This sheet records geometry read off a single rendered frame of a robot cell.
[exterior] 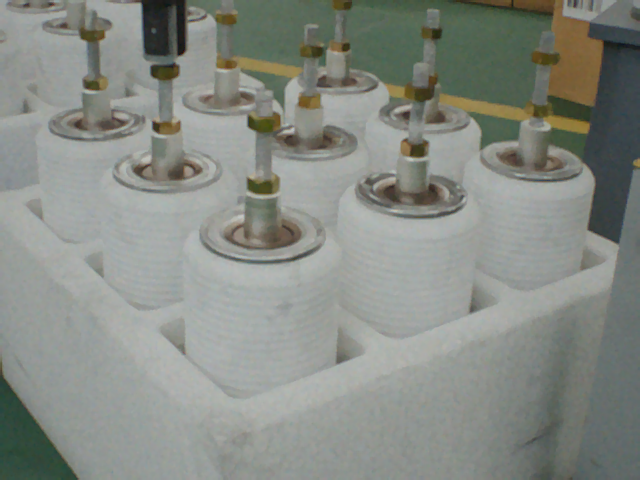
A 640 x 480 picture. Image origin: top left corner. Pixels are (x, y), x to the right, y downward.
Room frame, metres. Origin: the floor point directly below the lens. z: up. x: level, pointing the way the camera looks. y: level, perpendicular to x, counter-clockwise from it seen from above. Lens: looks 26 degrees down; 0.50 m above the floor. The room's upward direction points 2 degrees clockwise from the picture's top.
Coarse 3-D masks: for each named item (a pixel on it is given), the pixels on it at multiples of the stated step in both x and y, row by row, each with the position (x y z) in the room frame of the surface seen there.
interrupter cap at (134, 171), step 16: (128, 160) 0.62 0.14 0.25; (144, 160) 0.62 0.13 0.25; (192, 160) 0.63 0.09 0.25; (208, 160) 0.63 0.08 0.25; (112, 176) 0.60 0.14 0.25; (128, 176) 0.59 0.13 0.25; (144, 176) 0.60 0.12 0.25; (192, 176) 0.60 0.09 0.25; (208, 176) 0.60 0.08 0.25; (160, 192) 0.57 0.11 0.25; (176, 192) 0.57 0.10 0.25
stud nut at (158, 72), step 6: (150, 66) 0.61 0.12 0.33; (156, 66) 0.60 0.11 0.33; (162, 66) 0.60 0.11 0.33; (168, 66) 0.60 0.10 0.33; (174, 66) 0.60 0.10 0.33; (150, 72) 0.61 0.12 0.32; (156, 72) 0.60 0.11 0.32; (162, 72) 0.60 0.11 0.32; (168, 72) 0.60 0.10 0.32; (174, 72) 0.60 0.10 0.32; (156, 78) 0.60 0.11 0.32; (162, 78) 0.60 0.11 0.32; (168, 78) 0.60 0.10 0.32; (174, 78) 0.60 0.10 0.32
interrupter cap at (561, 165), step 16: (496, 144) 0.68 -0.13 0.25; (512, 144) 0.69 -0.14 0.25; (480, 160) 0.66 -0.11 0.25; (496, 160) 0.65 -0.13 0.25; (512, 160) 0.66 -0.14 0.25; (560, 160) 0.66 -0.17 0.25; (576, 160) 0.66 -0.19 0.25; (512, 176) 0.62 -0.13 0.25; (528, 176) 0.62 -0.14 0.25; (544, 176) 0.62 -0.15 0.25; (560, 176) 0.62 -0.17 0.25; (576, 176) 0.63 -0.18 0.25
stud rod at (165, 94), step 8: (160, 64) 0.61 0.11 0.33; (168, 64) 0.61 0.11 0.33; (160, 80) 0.61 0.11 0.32; (168, 80) 0.61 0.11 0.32; (160, 88) 0.61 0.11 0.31; (168, 88) 0.61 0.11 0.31; (160, 96) 0.61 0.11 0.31; (168, 96) 0.61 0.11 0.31; (160, 104) 0.61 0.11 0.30; (168, 104) 0.61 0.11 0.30; (160, 112) 0.61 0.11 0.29; (168, 112) 0.61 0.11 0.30; (160, 120) 0.61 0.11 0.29; (168, 120) 0.60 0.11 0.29
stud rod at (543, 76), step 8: (544, 32) 0.66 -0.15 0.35; (552, 32) 0.66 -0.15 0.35; (544, 40) 0.65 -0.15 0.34; (552, 40) 0.65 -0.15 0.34; (544, 48) 0.65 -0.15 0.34; (552, 48) 0.65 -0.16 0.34; (544, 72) 0.65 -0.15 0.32; (536, 80) 0.66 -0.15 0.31; (544, 80) 0.65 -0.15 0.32; (536, 88) 0.66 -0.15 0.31; (544, 88) 0.65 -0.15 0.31; (536, 96) 0.65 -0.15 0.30; (544, 96) 0.65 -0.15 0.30; (544, 104) 0.65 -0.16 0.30; (536, 120) 0.65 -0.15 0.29
